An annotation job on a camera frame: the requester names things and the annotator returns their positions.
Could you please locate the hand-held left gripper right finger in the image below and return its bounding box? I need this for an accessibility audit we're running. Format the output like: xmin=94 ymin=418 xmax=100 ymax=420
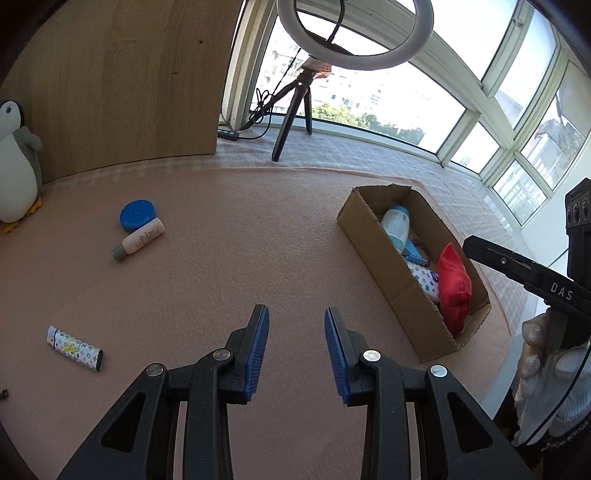
xmin=323 ymin=307 xmax=536 ymax=480

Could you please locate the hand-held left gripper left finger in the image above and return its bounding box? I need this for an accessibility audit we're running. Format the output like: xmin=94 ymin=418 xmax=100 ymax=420
xmin=58 ymin=304 xmax=271 ymax=480

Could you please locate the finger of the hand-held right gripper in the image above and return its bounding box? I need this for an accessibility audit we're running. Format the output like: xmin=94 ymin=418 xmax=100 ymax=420
xmin=462 ymin=235 xmax=550 ymax=292

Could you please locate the red cloth pouch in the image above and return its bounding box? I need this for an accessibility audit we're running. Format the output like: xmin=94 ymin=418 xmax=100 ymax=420
xmin=436 ymin=242 xmax=473 ymax=337

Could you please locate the blue card holder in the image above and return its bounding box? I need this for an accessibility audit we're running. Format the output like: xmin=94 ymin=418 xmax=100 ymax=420
xmin=400 ymin=237 xmax=428 ymax=265

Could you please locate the cardboard box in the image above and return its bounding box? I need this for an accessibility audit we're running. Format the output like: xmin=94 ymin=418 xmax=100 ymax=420
xmin=337 ymin=184 xmax=491 ymax=363

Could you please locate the white lotion tube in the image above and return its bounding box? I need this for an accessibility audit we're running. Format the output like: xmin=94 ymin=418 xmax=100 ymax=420
xmin=380 ymin=206 xmax=412 ymax=255

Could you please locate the person's right hand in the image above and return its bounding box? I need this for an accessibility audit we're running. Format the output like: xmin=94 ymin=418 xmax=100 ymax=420
xmin=512 ymin=311 xmax=591 ymax=446

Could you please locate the patterned white packet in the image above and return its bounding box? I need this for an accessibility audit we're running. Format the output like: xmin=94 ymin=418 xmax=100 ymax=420
xmin=405 ymin=260 xmax=441 ymax=304

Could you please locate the small pink bottle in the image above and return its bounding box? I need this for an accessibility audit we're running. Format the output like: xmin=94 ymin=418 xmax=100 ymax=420
xmin=110 ymin=217 xmax=165 ymax=264

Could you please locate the patterned lighter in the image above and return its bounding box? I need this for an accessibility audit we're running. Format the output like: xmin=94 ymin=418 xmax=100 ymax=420
xmin=45 ymin=325 xmax=105 ymax=372

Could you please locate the blue round lid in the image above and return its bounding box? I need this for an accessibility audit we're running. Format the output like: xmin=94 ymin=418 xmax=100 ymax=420
xmin=119 ymin=199 xmax=153 ymax=233

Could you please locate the black tripod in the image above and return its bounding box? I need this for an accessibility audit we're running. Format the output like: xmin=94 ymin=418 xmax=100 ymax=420
xmin=271 ymin=68 xmax=320 ymax=162

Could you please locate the penguin plush toy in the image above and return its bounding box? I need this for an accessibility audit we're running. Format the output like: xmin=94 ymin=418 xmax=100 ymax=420
xmin=0 ymin=100 xmax=45 ymax=235

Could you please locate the wooden panel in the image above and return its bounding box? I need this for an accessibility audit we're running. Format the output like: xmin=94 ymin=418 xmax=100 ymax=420
xmin=0 ymin=0 xmax=246 ymax=186

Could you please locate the white window frame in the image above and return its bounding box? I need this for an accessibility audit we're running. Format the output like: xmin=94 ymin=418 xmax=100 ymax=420
xmin=217 ymin=0 xmax=591 ymax=227

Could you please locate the ring light on tripod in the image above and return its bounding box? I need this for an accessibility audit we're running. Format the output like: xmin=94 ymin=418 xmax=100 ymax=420
xmin=238 ymin=0 xmax=345 ymax=140

